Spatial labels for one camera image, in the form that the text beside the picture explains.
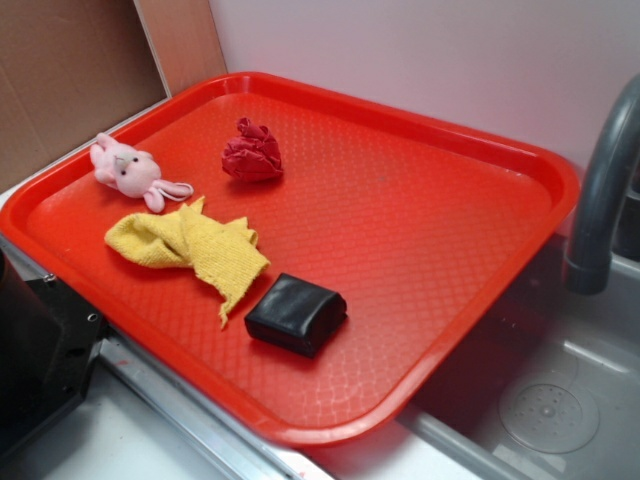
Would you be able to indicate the yellow cloth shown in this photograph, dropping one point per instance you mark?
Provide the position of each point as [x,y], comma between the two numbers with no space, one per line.
[224,256]

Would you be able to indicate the crumpled red paper ball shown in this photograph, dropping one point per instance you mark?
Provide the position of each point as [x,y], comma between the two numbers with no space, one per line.
[253,155]

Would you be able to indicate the pink plush bunny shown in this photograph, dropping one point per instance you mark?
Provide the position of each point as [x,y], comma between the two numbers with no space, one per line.
[134,173]

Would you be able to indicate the grey sink basin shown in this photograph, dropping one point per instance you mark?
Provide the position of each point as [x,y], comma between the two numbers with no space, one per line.
[545,385]

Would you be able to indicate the grey faucet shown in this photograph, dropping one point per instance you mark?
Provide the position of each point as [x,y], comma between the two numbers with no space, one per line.
[606,220]

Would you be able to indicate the brown cardboard panel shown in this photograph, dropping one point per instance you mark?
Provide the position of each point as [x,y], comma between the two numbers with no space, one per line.
[70,69]

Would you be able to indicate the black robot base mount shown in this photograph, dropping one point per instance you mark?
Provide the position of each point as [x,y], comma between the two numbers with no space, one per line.
[50,338]

